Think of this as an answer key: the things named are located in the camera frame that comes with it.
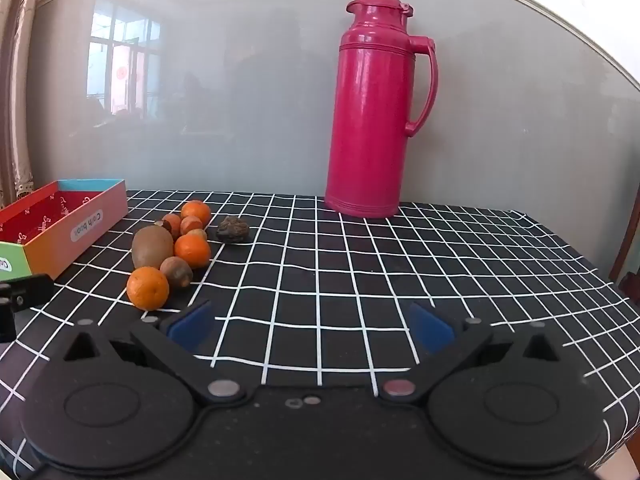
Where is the beige lace-hem curtain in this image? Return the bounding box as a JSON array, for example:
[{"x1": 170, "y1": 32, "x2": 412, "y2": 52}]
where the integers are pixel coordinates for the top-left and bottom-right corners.
[{"x1": 0, "y1": 0, "x2": 47, "y2": 207}]

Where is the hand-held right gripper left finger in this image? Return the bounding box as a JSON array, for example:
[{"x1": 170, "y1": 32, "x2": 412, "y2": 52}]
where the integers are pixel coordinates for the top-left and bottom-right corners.
[{"x1": 62, "y1": 300, "x2": 251, "y2": 409}]

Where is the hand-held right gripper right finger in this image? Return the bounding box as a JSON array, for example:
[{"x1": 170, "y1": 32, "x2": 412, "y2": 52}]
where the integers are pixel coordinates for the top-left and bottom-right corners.
[{"x1": 377, "y1": 302, "x2": 564, "y2": 404}]

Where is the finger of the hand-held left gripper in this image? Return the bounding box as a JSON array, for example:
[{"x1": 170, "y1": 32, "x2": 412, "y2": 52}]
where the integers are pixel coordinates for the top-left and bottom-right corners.
[{"x1": 0, "y1": 274, "x2": 55, "y2": 342}]

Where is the large mandarin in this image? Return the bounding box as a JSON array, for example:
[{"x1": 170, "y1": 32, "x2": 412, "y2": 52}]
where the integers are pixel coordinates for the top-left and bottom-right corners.
[{"x1": 126, "y1": 266, "x2": 171, "y2": 311}]

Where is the wooden chair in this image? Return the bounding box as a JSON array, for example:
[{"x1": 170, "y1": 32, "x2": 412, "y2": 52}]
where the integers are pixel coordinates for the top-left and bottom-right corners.
[{"x1": 607, "y1": 220, "x2": 640, "y2": 307}]

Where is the black white-grid tablecloth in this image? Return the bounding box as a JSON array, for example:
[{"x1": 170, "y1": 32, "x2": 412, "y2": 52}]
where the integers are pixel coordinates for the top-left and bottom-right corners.
[{"x1": 0, "y1": 189, "x2": 640, "y2": 480}]

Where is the small brown fruit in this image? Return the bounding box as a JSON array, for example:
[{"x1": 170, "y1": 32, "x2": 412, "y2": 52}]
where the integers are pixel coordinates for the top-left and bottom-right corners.
[{"x1": 159, "y1": 256, "x2": 194, "y2": 289}]

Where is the dark wrinkled walnut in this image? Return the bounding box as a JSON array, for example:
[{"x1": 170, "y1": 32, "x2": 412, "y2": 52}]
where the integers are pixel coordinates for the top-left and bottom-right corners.
[{"x1": 215, "y1": 215, "x2": 250, "y2": 244}]

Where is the brown kiwi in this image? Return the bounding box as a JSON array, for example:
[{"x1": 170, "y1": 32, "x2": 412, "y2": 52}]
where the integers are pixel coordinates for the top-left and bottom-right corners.
[{"x1": 131, "y1": 225, "x2": 175, "y2": 270}]

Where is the pink thermos jug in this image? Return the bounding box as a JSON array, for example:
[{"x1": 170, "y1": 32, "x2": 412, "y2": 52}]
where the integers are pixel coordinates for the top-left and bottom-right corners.
[{"x1": 324, "y1": 0, "x2": 439, "y2": 220}]

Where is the colourful cardboard box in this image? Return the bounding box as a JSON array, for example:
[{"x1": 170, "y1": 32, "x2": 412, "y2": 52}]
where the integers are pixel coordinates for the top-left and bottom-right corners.
[{"x1": 0, "y1": 178, "x2": 129, "y2": 284}]

